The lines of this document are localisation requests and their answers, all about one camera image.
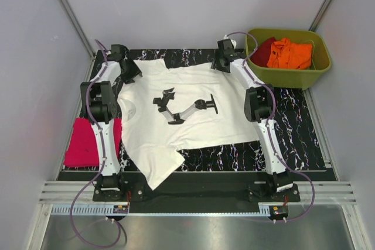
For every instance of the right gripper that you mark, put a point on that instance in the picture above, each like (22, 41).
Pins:
(214, 64)

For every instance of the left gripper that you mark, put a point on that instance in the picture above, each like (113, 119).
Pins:
(135, 73)

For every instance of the white printed t-shirt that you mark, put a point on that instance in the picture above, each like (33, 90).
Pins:
(167, 110)

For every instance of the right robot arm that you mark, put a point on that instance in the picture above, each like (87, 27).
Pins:
(259, 109)

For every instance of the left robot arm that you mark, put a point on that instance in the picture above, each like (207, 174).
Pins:
(99, 107)

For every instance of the dark red t-shirt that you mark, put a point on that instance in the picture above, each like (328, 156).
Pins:
(261, 56)

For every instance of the orange t-shirt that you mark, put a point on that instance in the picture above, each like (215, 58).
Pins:
(285, 54)

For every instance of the olive green plastic bin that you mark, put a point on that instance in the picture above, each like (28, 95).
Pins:
(284, 78)

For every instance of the folded pink t-shirt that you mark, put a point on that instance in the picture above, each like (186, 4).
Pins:
(82, 150)

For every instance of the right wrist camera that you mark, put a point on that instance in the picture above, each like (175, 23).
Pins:
(229, 43)

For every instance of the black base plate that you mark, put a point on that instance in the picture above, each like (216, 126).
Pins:
(193, 193)

